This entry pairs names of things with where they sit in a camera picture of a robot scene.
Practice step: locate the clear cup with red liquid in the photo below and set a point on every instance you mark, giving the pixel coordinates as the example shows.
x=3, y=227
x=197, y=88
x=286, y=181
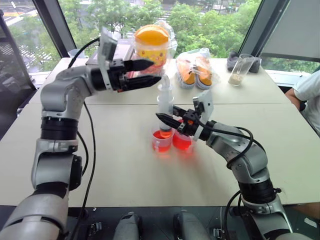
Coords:
x=161, y=144
x=182, y=143

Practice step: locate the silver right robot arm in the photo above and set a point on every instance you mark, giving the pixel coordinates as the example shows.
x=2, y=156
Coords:
x=250, y=155

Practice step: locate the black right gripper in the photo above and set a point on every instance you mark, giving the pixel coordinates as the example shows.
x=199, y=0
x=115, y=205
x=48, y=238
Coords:
x=190, y=123

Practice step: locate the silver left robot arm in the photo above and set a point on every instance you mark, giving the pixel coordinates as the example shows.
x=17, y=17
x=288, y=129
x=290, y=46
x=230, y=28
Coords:
x=62, y=92

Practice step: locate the orange white shoe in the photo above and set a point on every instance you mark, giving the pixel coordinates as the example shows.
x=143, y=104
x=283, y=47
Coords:
x=187, y=72
x=203, y=72

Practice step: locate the dark grey cloth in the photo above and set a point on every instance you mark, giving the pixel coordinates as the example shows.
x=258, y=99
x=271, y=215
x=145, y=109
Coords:
x=256, y=66

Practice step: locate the person in white shirt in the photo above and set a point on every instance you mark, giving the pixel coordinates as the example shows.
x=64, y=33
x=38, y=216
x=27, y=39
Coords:
x=311, y=95

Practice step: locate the dark rounded grey shape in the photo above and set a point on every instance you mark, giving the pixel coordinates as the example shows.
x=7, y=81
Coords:
x=190, y=225
x=128, y=226

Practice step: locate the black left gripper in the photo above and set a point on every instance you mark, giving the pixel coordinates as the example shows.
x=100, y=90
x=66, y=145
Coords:
x=116, y=77

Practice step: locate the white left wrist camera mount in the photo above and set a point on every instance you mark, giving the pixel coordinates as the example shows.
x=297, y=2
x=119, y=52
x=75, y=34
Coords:
x=106, y=47

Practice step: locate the clear glass with sand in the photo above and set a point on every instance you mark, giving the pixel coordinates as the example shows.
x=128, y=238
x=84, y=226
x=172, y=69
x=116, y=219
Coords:
x=237, y=75

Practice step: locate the yellow orange toy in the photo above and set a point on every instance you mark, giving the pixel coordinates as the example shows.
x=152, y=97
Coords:
x=151, y=42

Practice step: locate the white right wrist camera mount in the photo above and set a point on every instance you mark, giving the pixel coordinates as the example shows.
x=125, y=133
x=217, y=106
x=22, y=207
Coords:
x=206, y=102

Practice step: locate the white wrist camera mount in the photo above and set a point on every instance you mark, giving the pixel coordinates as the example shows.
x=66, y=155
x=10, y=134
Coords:
x=106, y=47
x=206, y=102

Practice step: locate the clear plastic syringe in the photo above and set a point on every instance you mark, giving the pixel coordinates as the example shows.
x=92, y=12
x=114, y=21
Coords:
x=165, y=105

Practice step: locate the person's bare forearm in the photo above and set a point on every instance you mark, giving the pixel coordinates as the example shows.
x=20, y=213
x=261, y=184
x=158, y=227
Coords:
x=291, y=96

